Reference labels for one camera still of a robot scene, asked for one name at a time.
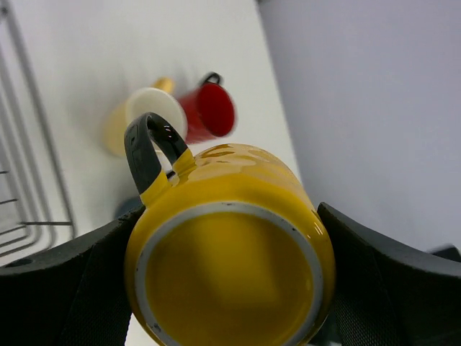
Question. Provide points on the red mug black handle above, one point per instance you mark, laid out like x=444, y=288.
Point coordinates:
x=209, y=110

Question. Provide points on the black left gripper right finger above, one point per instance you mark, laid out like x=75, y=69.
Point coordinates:
x=388, y=293

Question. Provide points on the grey wire dish rack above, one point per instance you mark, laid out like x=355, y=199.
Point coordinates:
x=36, y=213

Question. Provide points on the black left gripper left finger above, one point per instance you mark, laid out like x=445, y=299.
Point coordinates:
x=72, y=294

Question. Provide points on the bright yellow mug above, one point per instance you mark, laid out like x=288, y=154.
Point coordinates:
x=229, y=249

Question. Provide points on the navy blue mug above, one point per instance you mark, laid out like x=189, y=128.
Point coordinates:
x=128, y=207

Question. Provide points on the pale yellow mug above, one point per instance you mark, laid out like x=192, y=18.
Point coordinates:
x=143, y=103

